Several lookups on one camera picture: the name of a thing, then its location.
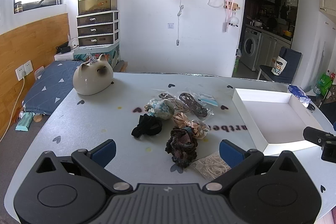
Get glass fish tank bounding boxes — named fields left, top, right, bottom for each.
left=78, top=0, right=117, bottom=15

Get hanging white charger cable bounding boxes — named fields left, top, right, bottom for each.
left=175, top=0, right=185, bottom=47

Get black velvet scrunchie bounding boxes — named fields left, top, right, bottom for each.
left=131, top=114, right=162, bottom=138

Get cream cat-shaped ceramic jar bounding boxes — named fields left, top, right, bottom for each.
left=73, top=54, right=113, bottom=96

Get white blue medicine sachet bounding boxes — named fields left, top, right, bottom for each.
left=197, top=93, right=218, bottom=107

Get cartoon print tote bag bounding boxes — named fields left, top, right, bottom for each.
left=271, top=56, right=287, bottom=76

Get floral blue brocade pouch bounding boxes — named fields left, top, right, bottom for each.
left=144, top=99, right=175, bottom=120

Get dark crocheted multicolour scrunchie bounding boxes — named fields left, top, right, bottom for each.
left=165, top=126, right=198, bottom=168

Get bagged cream string bundle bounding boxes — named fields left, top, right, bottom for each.
left=190, top=151, right=232, bottom=180

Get black scissors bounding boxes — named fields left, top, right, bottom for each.
left=307, top=103, right=315, bottom=111

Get colourful patterned storage box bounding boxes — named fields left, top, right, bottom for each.
left=73, top=43, right=120, bottom=68

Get white wall power outlet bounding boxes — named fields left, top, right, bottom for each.
left=15, top=60, right=33, bottom=81

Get white sheep plush ornament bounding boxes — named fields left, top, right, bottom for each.
left=228, top=16, right=239, bottom=27

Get navy triangle pattern cushion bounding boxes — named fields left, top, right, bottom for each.
left=23, top=60, right=82, bottom=115

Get green cardboard box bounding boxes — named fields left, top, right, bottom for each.
left=317, top=73, right=333, bottom=96

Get peach satin scrunchie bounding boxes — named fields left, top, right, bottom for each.
left=173, top=112, right=210, bottom=140

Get white shallow cardboard box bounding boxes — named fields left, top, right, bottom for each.
left=232, top=89, right=322, bottom=156

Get blue tissue pack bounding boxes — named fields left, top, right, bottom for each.
left=288, top=85, right=311, bottom=108

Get navy blue chair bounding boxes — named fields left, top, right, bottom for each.
left=257, top=47, right=302, bottom=84

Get white plastic drawer unit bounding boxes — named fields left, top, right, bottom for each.
left=76, top=10, right=120, bottom=47

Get white washing machine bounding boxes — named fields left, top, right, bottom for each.
left=240, top=28, right=261, bottom=71

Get bagged dark brown hair tie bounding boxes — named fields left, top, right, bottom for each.
left=178, top=91, right=215, bottom=119

